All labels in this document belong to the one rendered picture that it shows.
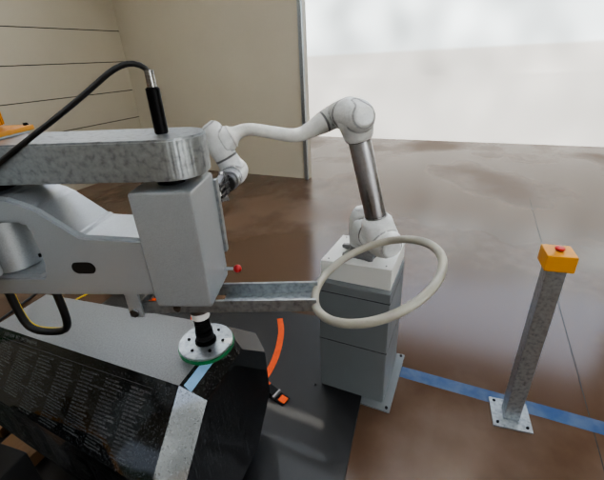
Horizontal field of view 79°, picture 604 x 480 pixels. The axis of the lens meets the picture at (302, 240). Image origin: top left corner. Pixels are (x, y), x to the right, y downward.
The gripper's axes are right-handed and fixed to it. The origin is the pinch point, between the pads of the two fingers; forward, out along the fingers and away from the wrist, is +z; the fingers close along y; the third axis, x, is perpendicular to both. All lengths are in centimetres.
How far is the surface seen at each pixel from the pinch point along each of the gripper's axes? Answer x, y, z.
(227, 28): 124, -93, -536
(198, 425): 6, 74, 41
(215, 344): 2, 54, 20
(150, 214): 11.1, -5.0, 28.6
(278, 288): -23.6, 32.3, 12.7
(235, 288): -6.9, 32.4, 12.7
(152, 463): 19, 79, 53
